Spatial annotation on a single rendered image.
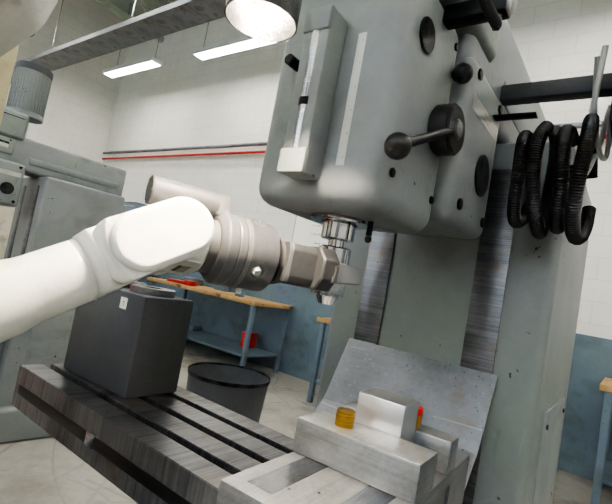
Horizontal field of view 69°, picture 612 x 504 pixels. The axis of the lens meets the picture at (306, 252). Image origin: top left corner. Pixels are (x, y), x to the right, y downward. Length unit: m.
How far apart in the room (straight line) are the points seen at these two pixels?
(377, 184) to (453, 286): 0.46
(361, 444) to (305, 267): 0.21
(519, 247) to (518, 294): 0.09
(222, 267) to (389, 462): 0.27
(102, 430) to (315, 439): 0.39
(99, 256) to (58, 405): 0.51
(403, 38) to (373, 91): 0.07
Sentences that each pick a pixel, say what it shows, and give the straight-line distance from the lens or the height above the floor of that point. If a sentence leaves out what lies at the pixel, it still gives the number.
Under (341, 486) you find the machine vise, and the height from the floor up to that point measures 1.02.
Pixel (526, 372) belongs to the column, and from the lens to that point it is 0.91.
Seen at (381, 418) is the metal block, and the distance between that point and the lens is 0.57.
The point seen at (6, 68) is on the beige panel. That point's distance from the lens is 2.24.
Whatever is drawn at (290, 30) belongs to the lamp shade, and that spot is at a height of 1.46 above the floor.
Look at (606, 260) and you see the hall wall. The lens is 4.78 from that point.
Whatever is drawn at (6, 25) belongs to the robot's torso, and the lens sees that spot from 0.65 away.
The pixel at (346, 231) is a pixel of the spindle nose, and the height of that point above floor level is 1.29.
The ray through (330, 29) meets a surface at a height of 1.52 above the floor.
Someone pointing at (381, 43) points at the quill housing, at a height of 1.51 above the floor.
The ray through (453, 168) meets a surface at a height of 1.42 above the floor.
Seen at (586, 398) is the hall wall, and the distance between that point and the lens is 4.76.
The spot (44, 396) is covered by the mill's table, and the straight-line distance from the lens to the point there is 0.98.
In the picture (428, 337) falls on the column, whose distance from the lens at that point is 0.96.
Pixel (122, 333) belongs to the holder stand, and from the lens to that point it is 0.92.
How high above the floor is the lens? 1.21
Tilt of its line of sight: 4 degrees up
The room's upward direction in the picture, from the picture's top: 10 degrees clockwise
